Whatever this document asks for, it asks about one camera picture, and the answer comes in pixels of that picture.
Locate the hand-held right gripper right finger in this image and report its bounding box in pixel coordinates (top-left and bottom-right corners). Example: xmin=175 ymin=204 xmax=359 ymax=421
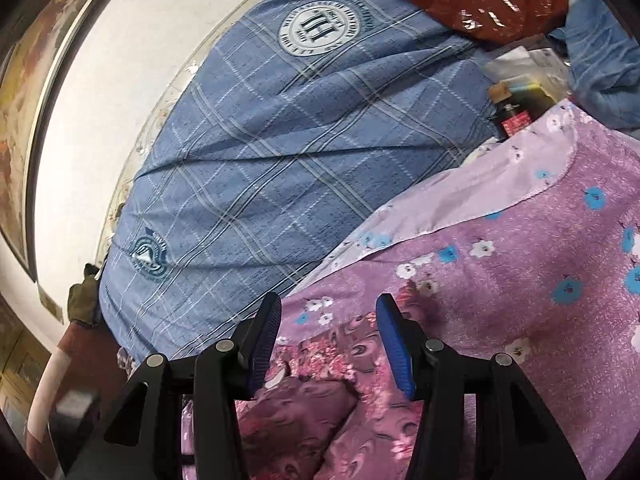
xmin=375 ymin=293 xmax=588 ymax=480

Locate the purple floral blanket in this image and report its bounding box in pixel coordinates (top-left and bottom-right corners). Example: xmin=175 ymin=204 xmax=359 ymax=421
xmin=180 ymin=100 xmax=640 ymax=480

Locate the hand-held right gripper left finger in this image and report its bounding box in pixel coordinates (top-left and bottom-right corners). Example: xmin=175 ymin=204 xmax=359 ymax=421
xmin=65 ymin=291 xmax=284 ymax=480

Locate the olive green cloth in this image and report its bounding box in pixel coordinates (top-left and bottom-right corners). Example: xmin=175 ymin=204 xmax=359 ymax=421
xmin=67 ymin=263 xmax=104 ymax=328

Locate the wooden cabinet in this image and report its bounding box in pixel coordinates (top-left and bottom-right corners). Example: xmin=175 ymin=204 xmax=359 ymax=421
xmin=0 ymin=295 xmax=53 ymax=426

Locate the blue plaid blanket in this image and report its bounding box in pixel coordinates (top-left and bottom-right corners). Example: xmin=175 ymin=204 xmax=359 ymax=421
xmin=97 ymin=0 xmax=501 ymax=361

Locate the yellow and blue box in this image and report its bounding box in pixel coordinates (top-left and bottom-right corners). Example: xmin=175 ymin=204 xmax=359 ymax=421
xmin=487 ymin=74 xmax=557 ymax=112

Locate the clear plastic packaging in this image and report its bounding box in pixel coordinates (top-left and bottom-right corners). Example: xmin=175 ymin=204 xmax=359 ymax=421
xmin=482 ymin=46 xmax=572 ymax=92

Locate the light blue cloth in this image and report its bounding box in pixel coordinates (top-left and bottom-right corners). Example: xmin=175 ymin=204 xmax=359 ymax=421
xmin=547 ymin=0 xmax=640 ymax=136

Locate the framed wall picture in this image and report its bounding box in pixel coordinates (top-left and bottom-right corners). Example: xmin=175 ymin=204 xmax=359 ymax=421
xmin=0 ymin=0 xmax=137 ymax=282

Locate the dark bottle with red label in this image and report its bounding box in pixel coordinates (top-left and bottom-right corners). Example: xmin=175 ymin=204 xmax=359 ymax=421
xmin=492 ymin=102 xmax=534 ymax=142

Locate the dark pink floral garment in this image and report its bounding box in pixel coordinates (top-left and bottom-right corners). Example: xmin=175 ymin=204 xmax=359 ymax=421
xmin=235 ymin=280 xmax=436 ymax=480

